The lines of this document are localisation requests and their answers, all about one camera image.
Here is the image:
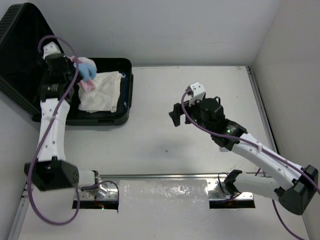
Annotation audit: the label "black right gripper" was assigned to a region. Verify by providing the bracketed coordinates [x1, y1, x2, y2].
[169, 96, 214, 134]

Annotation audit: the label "blue pink cat-ear headphones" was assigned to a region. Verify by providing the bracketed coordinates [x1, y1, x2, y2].
[75, 58, 97, 92]

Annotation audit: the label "black hard-shell suitcase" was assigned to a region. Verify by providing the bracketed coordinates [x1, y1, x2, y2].
[0, 2, 134, 126]

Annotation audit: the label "white towel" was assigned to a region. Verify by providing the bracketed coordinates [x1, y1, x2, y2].
[78, 71, 122, 113]

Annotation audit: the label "blue white red patterned garment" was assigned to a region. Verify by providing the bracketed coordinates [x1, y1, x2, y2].
[121, 72, 130, 109]

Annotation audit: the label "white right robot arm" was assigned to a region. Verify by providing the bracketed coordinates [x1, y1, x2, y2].
[169, 96, 319, 216]

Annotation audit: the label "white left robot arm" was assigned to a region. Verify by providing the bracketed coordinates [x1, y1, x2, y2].
[24, 53, 97, 192]

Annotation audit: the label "white spray bottle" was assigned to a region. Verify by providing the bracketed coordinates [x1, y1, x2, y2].
[220, 147, 228, 152]

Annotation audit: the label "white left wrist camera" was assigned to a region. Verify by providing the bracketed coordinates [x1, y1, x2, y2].
[43, 41, 62, 60]

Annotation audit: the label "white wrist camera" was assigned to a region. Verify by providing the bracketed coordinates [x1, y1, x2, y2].
[186, 82, 206, 107]
[43, 41, 62, 60]

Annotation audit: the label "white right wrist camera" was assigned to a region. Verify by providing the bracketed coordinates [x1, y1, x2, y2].
[186, 82, 206, 107]

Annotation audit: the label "metal mounting rail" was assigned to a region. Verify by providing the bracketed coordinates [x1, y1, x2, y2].
[23, 172, 276, 201]

